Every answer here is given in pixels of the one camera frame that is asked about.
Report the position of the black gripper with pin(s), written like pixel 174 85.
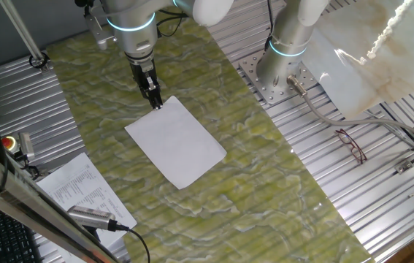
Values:
pixel 142 71

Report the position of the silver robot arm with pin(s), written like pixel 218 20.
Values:
pixel 133 36

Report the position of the printed white paper sheet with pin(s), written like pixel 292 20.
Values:
pixel 82 182

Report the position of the green marble pattern mat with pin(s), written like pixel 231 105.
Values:
pixel 228 201

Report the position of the aluminium support pole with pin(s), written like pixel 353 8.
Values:
pixel 20 29

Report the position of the red emergency stop button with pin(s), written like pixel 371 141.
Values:
pixel 8 143

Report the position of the red framed eyeglasses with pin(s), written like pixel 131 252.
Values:
pixel 352 148

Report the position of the black computer keyboard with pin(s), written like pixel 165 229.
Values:
pixel 2 237

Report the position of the white marble pattern board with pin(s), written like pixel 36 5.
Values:
pixel 393 73

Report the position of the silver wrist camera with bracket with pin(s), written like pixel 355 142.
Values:
pixel 99 31

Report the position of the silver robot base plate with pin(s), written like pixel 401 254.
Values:
pixel 265 95

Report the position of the silver depth camera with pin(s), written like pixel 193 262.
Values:
pixel 90 217
pixel 26 144

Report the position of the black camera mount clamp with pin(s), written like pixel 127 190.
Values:
pixel 29 168

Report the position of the aluminium frame beam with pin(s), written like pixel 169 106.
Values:
pixel 27 208

